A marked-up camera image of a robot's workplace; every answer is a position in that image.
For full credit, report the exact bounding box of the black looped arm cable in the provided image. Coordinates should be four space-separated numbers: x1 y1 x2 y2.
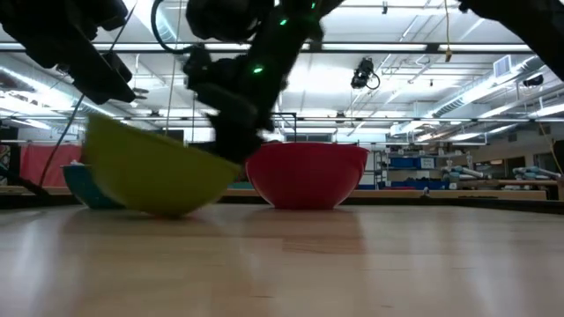
150 0 193 56

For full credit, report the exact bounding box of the thin black hanging cable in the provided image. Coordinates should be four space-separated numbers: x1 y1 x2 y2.
38 3 138 188

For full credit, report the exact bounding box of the red fabric panel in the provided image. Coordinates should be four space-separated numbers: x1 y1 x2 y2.
19 144 85 188

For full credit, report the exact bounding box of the red plastic bowl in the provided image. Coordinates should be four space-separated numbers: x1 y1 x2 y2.
245 141 370 210

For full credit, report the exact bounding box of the yellow hanging cord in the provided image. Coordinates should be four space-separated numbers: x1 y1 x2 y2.
442 0 455 63

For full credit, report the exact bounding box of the black horizontal rig bar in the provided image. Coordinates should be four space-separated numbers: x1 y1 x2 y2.
0 41 537 55

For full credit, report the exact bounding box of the long wooden workbench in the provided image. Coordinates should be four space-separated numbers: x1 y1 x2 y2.
219 188 548 203

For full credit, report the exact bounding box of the black wire shelf frame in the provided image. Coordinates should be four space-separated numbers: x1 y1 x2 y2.
271 112 299 144

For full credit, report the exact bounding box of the silver ceiling air duct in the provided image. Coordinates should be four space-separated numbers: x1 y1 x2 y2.
429 55 547 119

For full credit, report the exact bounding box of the teal plastic bowl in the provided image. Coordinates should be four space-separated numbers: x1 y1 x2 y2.
61 163 126 210

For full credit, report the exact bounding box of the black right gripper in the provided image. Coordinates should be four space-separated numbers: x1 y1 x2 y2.
182 42 288 165

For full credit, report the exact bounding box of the blue storage bins shelf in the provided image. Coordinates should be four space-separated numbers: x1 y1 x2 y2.
374 150 446 191

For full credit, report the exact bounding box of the yellow-green plastic bowl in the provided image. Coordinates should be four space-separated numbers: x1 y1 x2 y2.
81 113 242 219

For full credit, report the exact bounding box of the black overhead camera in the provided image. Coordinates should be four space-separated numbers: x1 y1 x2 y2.
350 56 382 91

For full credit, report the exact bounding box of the black stand leg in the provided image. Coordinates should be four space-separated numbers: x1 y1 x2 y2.
0 126 50 197

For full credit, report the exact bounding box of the white ceiling air vent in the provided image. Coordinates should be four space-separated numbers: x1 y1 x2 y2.
493 54 513 79

